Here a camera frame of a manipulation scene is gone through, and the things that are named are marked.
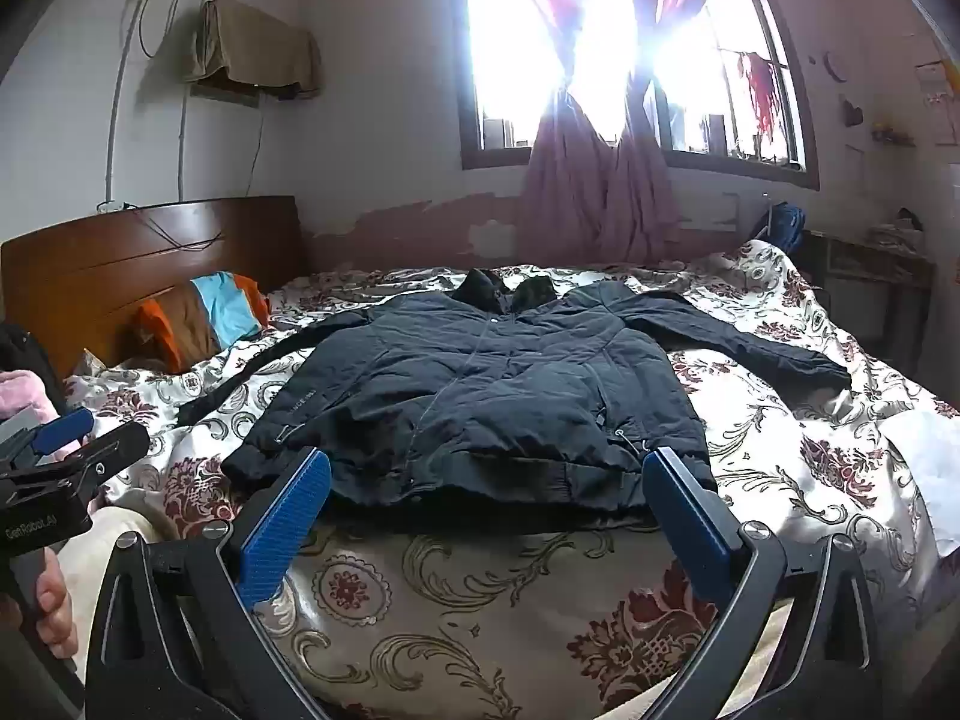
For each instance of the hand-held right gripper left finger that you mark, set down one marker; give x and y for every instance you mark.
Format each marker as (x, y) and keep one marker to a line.
(285, 525)

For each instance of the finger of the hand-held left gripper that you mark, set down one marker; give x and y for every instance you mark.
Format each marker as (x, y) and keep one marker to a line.
(67, 426)
(97, 457)

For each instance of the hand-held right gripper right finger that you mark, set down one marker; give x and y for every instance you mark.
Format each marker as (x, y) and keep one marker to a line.
(682, 517)

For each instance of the dark navy padded jacket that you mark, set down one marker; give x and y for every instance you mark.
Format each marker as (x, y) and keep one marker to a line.
(487, 390)

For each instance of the red hanging clothes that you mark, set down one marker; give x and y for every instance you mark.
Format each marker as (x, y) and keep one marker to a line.
(761, 90)

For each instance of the person's left hand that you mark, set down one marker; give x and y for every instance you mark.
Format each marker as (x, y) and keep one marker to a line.
(56, 615)

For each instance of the pink fluffy cloth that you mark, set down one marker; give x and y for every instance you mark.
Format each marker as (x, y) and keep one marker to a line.
(19, 394)

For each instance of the beige bed sheet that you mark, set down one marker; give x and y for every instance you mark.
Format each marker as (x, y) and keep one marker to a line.
(105, 540)

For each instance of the dark cloth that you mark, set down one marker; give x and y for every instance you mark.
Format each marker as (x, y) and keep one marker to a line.
(19, 352)

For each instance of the orange brown blue pillow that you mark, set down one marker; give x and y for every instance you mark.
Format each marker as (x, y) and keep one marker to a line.
(187, 322)

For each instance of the wooden headboard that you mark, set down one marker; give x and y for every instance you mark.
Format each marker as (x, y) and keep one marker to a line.
(112, 262)

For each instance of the floral bed blanket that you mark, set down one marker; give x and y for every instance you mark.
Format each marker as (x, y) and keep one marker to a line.
(525, 600)

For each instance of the white cloth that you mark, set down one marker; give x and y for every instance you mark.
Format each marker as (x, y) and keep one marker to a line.
(926, 465)

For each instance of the blue backpack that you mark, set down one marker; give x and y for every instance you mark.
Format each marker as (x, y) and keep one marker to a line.
(787, 225)

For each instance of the wooden side desk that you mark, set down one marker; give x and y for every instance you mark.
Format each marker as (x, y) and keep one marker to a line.
(870, 262)

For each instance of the pink curtain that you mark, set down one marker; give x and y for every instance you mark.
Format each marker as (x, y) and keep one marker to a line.
(562, 180)
(641, 187)

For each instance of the brown framed window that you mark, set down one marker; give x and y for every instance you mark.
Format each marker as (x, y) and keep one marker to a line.
(750, 165)

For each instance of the clutter on side desk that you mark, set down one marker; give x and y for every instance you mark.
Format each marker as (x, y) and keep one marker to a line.
(900, 229)

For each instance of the white wall pipe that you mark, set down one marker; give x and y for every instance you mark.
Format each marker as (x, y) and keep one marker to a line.
(112, 127)

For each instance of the small wall shelf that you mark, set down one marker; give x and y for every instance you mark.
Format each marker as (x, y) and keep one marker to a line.
(892, 136)

